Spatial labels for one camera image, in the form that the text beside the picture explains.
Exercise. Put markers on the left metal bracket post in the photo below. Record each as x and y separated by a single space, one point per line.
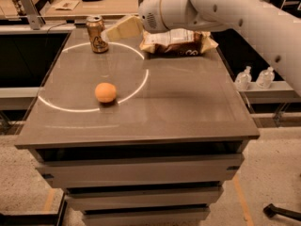
32 15

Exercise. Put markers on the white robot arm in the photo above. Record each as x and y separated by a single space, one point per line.
270 31

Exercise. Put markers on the right clear plastic bottle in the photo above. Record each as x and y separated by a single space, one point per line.
265 78

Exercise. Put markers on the grey drawer cabinet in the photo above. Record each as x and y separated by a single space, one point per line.
159 153

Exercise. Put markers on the paper card on desk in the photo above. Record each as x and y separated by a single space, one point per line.
66 5

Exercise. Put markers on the clear plastic bottle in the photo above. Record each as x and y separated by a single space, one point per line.
243 79
265 78

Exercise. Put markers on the orange soda can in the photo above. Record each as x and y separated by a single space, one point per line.
95 27

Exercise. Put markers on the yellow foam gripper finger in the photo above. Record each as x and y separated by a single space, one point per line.
125 28

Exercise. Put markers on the left clear plastic bottle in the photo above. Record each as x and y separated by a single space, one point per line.
243 79

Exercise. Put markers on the black chair leg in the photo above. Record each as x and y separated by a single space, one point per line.
270 211

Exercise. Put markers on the orange ball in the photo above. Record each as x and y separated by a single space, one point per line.
105 93

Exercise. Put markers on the brown chip bag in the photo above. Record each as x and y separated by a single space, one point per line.
178 42

